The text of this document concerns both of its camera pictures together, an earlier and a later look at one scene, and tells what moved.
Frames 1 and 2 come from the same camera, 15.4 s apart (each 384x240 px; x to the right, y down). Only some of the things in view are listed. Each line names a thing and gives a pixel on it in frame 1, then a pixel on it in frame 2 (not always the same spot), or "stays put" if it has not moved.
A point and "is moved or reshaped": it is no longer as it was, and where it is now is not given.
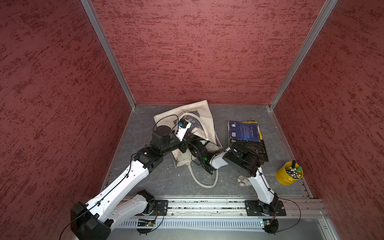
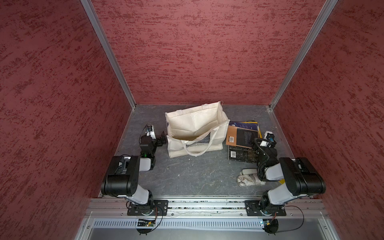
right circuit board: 270,226 stays put
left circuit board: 146,222 stays put
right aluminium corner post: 318,26 stays put
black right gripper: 191,146 → 257,143
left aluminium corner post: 89,8 stays put
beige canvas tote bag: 201,127 is moved or reshaped
